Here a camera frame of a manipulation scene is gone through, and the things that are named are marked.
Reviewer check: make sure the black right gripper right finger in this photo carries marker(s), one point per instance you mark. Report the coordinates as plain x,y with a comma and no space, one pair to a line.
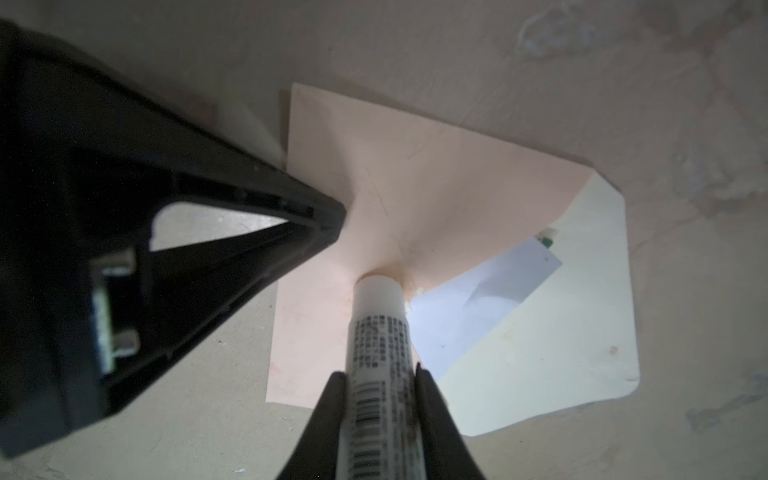
446,456

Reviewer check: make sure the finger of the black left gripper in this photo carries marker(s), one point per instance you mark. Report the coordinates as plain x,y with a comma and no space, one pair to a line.
179,227

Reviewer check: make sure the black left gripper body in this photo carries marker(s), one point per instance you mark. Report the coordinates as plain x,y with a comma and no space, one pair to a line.
50,355

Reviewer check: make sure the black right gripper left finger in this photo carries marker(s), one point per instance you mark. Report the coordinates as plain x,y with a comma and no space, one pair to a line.
315,455

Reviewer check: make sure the white glue stick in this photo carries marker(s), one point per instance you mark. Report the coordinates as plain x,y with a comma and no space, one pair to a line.
380,435

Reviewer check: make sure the white letter with green border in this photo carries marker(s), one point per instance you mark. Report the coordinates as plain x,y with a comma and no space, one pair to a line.
447,321

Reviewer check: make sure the pink envelope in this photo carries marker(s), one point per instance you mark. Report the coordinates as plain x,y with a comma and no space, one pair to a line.
427,202

